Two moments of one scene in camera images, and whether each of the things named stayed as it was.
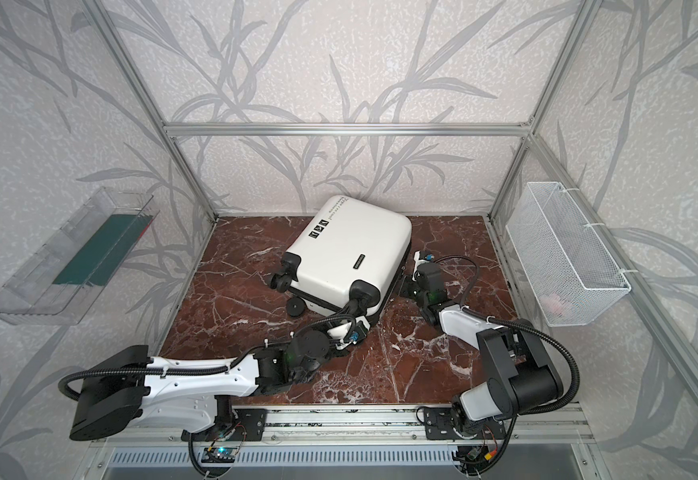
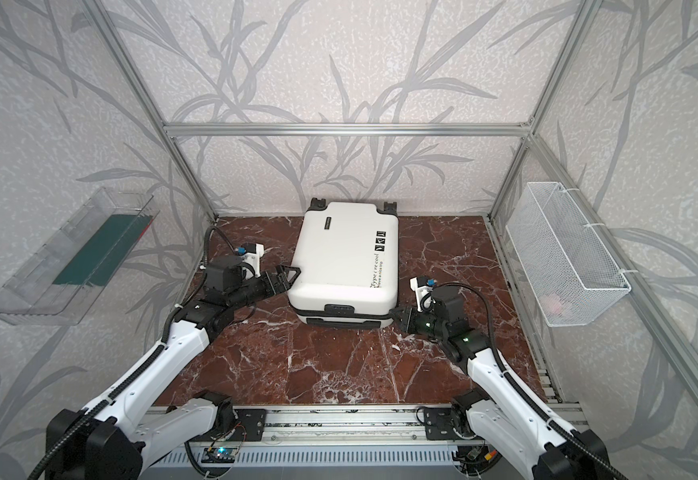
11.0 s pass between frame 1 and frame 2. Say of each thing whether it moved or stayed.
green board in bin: stayed
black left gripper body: moved
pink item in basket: stayed
